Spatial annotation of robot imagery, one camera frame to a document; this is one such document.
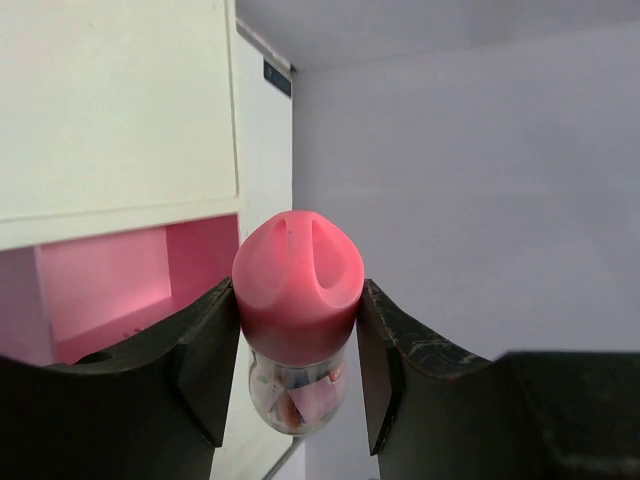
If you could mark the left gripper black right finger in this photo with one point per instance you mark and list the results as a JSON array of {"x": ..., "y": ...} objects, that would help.
[{"x": 437, "y": 411}]

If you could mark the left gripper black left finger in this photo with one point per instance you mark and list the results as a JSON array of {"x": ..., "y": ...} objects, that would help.
[{"x": 153, "y": 406}]

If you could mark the pink drawer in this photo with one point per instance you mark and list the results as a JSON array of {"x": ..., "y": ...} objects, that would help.
[{"x": 65, "y": 300}]

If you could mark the pink cap clip tube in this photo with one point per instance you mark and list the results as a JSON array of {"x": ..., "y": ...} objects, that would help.
[{"x": 297, "y": 280}]

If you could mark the white drawer organizer box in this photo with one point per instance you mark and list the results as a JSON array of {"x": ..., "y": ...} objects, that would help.
[{"x": 116, "y": 115}]

